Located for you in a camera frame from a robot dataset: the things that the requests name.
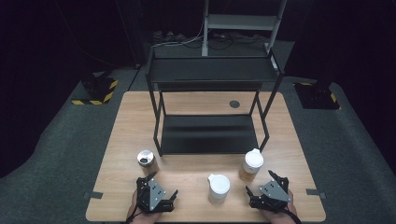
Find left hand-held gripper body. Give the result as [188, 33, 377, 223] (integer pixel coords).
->
[135, 175, 174, 215]

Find black two-tier metal shelf rack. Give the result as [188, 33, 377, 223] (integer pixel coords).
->
[145, 46, 285, 158]

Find grey tape strip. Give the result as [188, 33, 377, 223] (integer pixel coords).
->
[305, 188, 327, 200]
[83, 190, 104, 200]

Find white metal stand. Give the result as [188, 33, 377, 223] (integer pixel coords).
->
[201, 0, 288, 58]

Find black yellow striped stand base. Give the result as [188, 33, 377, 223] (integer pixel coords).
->
[71, 73, 120, 106]
[293, 81, 341, 110]

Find white floor cable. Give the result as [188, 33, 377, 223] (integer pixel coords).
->
[151, 17, 207, 49]

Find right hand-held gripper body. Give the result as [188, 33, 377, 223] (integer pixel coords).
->
[248, 176, 293, 213]

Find black floor cables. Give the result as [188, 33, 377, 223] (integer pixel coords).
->
[183, 30, 269, 51]

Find person's right hand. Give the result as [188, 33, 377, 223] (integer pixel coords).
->
[260, 189, 297, 224]

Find person's left hand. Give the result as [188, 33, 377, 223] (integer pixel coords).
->
[126, 189, 163, 224]

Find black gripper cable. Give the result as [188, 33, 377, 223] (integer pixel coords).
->
[279, 207, 303, 224]
[125, 203, 143, 224]

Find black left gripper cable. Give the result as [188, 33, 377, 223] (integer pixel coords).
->
[125, 203, 143, 224]

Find dark power strip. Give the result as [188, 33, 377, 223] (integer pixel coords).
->
[152, 30, 185, 44]

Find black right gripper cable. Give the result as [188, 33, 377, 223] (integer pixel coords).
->
[279, 207, 303, 224]

